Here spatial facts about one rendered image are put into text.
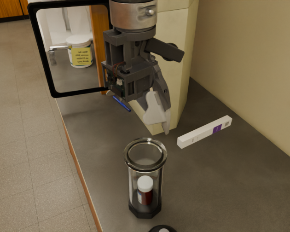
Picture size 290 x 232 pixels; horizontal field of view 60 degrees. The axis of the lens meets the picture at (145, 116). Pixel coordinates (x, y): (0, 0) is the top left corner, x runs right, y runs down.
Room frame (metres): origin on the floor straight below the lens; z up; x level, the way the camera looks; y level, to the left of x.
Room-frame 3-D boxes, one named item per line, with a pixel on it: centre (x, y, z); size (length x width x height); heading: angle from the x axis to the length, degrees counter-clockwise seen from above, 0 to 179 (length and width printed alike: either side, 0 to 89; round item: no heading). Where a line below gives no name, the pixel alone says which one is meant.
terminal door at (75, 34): (0.97, 0.27, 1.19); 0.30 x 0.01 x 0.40; 106
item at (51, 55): (0.93, 0.37, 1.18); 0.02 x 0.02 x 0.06; 16
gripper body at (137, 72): (0.41, 0.02, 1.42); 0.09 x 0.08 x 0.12; 131
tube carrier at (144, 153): (0.44, 0.00, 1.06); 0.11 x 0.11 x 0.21
